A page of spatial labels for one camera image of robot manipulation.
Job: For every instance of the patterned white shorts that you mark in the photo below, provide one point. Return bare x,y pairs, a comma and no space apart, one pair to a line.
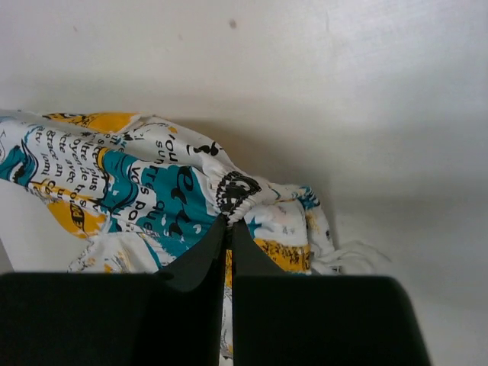
142,191

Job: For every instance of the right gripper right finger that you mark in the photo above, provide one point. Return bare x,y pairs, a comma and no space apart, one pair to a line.
296,319

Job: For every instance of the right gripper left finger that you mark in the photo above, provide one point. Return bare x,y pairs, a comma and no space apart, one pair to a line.
171,317

